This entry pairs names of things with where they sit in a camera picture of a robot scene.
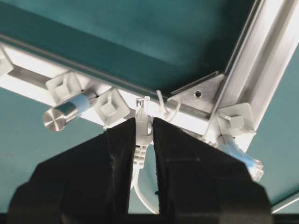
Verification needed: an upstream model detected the aluminium extrusion frame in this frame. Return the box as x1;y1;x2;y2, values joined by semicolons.
0;0;299;143

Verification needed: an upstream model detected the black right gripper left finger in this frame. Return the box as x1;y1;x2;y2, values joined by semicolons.
7;119;135;224

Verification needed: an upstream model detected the blue ethernet cable plug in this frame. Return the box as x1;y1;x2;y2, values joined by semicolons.
217;135;264;182

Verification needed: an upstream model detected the white cable tie mount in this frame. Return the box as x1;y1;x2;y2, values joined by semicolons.
45;72;82;104
94;88;130;128
216;103;256;145

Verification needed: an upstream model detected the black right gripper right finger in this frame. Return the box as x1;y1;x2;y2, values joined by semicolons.
153;118;272;224

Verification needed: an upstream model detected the white zip tie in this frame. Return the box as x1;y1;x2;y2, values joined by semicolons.
156;90;181;123

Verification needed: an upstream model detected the aluminium pin with blue band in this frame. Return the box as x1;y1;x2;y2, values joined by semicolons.
43;94;98;132

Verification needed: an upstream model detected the white ethernet cable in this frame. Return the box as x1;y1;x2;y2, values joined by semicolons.
130;96;162;214

